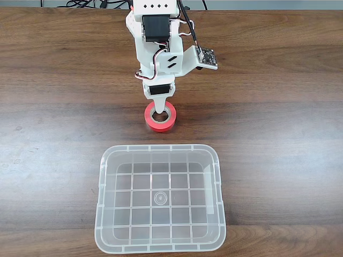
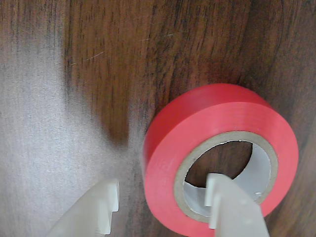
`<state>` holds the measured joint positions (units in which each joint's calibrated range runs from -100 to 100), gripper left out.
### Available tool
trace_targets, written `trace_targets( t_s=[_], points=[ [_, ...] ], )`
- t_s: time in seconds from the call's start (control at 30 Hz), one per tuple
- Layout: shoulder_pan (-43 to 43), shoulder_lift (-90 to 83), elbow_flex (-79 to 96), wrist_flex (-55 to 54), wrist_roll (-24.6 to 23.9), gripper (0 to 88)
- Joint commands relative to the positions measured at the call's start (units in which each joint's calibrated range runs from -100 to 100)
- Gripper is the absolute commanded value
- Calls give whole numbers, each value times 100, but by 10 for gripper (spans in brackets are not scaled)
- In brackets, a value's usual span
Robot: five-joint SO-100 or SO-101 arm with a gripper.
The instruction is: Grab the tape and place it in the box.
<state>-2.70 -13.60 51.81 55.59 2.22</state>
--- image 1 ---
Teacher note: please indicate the red tape roll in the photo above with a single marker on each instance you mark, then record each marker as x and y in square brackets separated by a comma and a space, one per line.
[160, 128]

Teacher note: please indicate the clear plastic storage box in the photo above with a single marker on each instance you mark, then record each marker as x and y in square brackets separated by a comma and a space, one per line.
[107, 160]

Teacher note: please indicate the wrist camera on white bracket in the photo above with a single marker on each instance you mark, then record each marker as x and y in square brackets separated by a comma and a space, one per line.
[207, 57]

